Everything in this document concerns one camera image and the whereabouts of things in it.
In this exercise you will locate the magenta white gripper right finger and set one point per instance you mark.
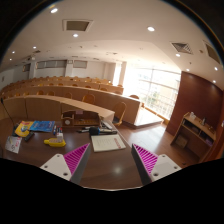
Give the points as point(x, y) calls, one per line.
point(152, 167)

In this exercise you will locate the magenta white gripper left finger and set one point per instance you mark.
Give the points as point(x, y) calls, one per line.
point(69, 166)

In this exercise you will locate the yellow plastic bottle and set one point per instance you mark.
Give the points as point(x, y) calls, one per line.
point(53, 142)

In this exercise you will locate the small white bottle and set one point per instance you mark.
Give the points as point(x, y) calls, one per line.
point(59, 136)

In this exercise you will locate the black microphone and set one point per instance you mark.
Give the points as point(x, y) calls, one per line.
point(98, 131)

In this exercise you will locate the blue book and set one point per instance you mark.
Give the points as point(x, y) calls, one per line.
point(42, 126)

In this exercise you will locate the white notebook with red text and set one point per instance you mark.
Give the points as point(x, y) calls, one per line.
point(103, 143)

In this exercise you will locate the wooden desk organizer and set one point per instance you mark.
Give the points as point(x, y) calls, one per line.
point(81, 118)

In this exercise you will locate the black remote control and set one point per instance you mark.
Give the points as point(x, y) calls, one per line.
point(29, 136)

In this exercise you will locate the wooden side cabinet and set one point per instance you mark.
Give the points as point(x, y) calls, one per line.
point(195, 135)

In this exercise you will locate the wooden chair near desk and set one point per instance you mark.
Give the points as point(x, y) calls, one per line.
point(119, 110)

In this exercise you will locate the yellow book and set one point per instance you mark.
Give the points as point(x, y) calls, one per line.
point(23, 128)

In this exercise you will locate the white printed leaflet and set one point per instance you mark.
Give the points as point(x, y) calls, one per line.
point(13, 144)

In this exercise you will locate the wooden chair second row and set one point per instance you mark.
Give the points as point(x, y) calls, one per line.
point(89, 98)

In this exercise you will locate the curved front wooden desk row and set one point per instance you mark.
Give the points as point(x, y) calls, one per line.
point(103, 99)

